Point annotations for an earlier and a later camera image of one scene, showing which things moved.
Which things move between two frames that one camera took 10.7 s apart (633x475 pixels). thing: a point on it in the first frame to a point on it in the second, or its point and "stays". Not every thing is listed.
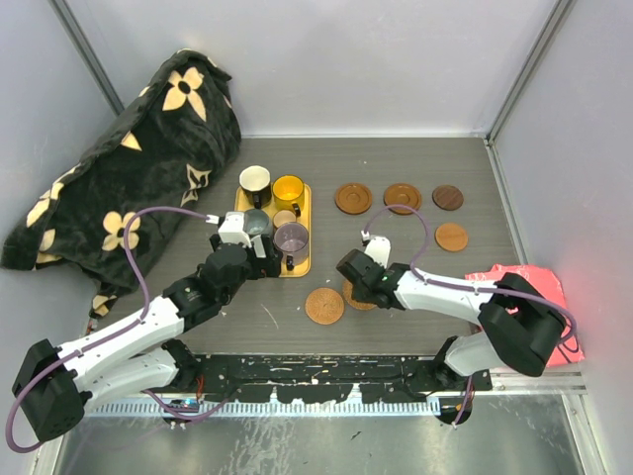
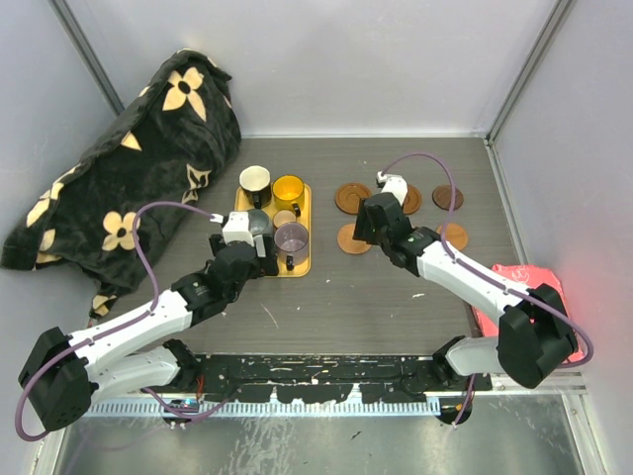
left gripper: x=267 y=265 stays
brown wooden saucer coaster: x=400 y=195 stays
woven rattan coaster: x=324 y=306 to x=348 y=243
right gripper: x=358 y=294 to x=362 y=230
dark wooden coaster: x=447 y=197 stays
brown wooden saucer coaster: x=353 y=199 stays
